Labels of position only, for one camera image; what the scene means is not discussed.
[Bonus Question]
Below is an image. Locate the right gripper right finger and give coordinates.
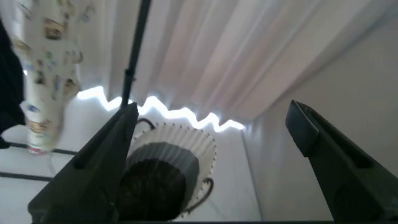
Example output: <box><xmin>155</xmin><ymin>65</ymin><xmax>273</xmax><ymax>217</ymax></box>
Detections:
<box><xmin>285</xmin><ymin>99</ymin><xmax>398</xmax><ymax>222</ymax></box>

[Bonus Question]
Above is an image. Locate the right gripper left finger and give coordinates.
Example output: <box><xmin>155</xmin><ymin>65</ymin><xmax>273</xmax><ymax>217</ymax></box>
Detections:
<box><xmin>27</xmin><ymin>102</ymin><xmax>140</xmax><ymax>222</ymax></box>

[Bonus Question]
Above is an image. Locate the cream printed garment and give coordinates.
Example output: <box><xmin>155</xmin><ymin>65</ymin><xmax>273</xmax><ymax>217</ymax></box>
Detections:
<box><xmin>11</xmin><ymin>0</ymin><xmax>97</xmax><ymax>156</ymax></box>

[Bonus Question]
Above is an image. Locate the black garment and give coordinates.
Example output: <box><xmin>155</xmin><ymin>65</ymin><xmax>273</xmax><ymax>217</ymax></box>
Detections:
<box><xmin>0</xmin><ymin>20</ymin><xmax>26</xmax><ymax>149</ymax></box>

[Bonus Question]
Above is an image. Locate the white laundry basket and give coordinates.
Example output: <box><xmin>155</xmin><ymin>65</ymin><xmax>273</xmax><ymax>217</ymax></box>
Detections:
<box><xmin>116</xmin><ymin>118</ymin><xmax>218</xmax><ymax>222</ymax></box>

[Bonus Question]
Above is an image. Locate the black clothes rack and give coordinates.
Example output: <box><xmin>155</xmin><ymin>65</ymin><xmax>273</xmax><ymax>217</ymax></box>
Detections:
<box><xmin>0</xmin><ymin>0</ymin><xmax>152</xmax><ymax>183</ymax></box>

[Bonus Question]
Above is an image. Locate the white curtain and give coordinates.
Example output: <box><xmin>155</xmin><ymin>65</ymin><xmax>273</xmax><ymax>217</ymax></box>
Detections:
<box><xmin>9</xmin><ymin>0</ymin><xmax>389</xmax><ymax>124</ymax></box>

